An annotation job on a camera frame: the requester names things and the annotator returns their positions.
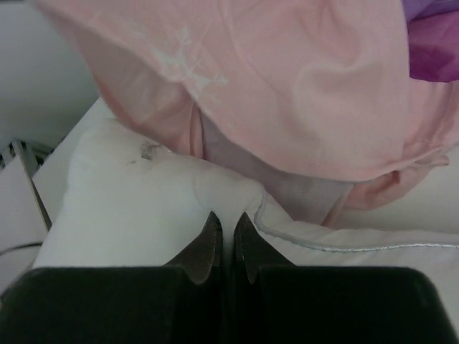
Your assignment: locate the aluminium frame rail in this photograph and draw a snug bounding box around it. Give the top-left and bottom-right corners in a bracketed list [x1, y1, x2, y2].
[1, 138, 52, 231]

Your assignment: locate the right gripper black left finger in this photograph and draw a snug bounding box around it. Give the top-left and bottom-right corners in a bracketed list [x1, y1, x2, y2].
[161, 211, 223, 285]

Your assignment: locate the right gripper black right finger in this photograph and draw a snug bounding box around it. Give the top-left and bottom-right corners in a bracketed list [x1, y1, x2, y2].
[234, 213, 294, 284]

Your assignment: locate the pink purple pillowcase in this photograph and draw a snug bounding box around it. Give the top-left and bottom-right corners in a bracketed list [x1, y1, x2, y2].
[36, 1, 458, 224]

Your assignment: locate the white pillow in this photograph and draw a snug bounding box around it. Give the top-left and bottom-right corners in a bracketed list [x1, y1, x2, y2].
[32, 96, 459, 269]

